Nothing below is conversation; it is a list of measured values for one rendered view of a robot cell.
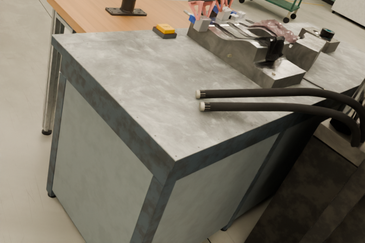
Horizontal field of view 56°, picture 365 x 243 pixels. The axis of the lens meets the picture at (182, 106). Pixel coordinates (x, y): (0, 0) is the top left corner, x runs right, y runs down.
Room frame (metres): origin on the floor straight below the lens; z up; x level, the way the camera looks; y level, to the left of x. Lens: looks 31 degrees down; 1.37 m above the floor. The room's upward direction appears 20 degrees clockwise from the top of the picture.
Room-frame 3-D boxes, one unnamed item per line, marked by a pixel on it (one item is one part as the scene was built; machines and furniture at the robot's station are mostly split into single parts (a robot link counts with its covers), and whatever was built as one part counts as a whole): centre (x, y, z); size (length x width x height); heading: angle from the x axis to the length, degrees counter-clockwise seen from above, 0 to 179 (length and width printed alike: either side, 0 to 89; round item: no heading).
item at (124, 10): (1.56, 0.40, 0.84); 0.20 x 0.07 x 0.08; 140
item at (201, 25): (1.40, 0.08, 0.93); 0.13 x 0.05 x 0.05; 53
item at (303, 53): (1.84, -0.33, 0.85); 0.50 x 0.26 x 0.11; 70
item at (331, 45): (2.15, -0.65, 0.83); 0.20 x 0.15 x 0.07; 53
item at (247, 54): (1.50, -0.18, 0.87); 0.50 x 0.26 x 0.14; 53
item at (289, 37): (1.83, -0.32, 0.90); 0.26 x 0.18 x 0.08; 70
